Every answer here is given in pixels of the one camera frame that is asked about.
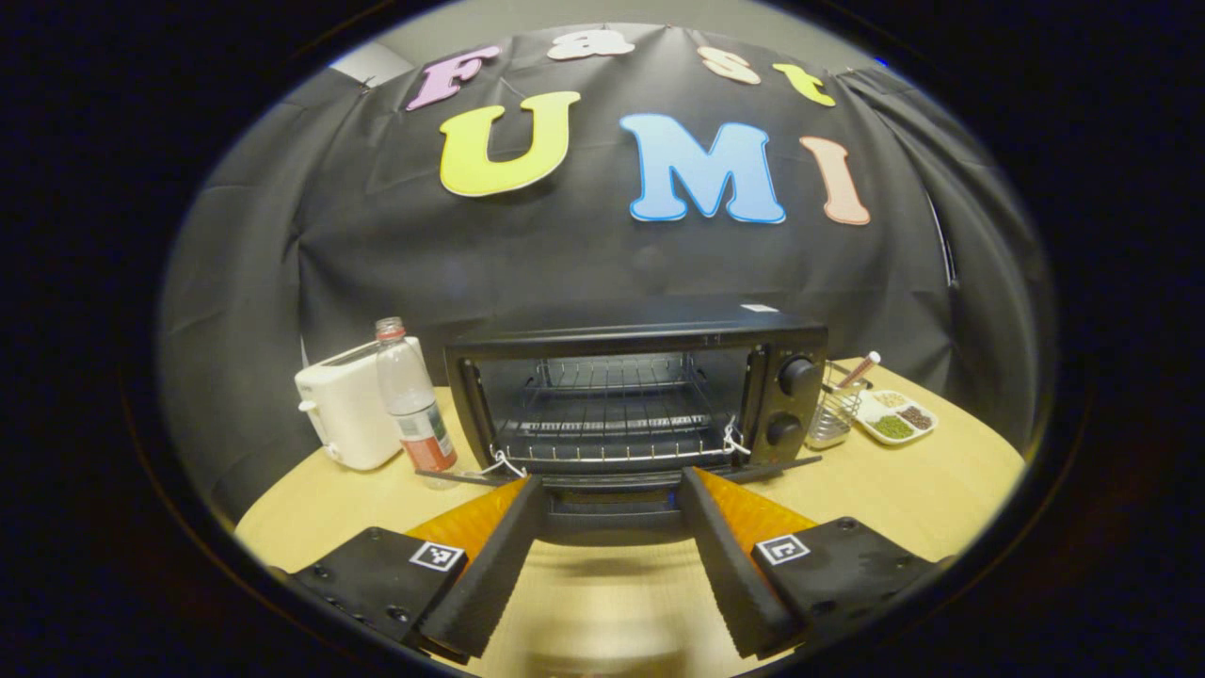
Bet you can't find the metal oven rack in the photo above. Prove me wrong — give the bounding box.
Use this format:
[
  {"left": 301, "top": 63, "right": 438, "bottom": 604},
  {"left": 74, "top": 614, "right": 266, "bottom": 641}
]
[{"left": 491, "top": 412, "right": 747, "bottom": 467}]

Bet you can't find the black electric oven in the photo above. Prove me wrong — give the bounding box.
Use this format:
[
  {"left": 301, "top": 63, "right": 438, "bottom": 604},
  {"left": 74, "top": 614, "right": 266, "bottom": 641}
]
[{"left": 416, "top": 299, "right": 831, "bottom": 549}]

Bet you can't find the black backdrop cloth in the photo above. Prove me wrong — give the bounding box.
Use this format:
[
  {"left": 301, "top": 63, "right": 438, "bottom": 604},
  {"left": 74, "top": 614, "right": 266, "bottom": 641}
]
[{"left": 160, "top": 24, "right": 1055, "bottom": 528}]

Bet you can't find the white tipped brown stick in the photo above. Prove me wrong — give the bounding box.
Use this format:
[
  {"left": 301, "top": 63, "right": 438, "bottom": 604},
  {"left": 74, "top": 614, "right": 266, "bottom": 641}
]
[{"left": 836, "top": 351, "right": 883, "bottom": 389}]

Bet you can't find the metal wire basket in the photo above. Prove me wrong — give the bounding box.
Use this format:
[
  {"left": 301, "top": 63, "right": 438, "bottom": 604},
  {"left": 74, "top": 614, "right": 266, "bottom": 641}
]
[{"left": 806, "top": 358, "right": 872, "bottom": 451}]

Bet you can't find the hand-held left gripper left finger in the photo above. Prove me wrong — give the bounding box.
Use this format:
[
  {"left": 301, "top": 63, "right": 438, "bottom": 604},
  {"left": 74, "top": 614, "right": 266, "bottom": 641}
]
[{"left": 287, "top": 474, "right": 547, "bottom": 660}]

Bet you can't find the white divided bean plate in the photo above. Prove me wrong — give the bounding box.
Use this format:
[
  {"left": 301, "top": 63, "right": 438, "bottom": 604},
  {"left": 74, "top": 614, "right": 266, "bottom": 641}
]
[{"left": 852, "top": 389, "right": 940, "bottom": 446}]

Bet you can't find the clear red label bottle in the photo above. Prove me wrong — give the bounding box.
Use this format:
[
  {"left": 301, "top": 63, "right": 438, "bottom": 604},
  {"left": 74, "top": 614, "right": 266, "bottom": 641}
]
[{"left": 375, "top": 317, "right": 459, "bottom": 491}]

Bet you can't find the white toaster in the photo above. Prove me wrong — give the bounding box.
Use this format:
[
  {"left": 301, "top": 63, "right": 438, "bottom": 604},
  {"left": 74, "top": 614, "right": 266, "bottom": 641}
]
[{"left": 295, "top": 337, "right": 425, "bottom": 472}]

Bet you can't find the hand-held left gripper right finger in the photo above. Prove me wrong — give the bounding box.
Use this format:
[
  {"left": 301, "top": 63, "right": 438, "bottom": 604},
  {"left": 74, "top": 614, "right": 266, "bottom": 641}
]
[{"left": 680, "top": 466, "right": 942, "bottom": 660}]

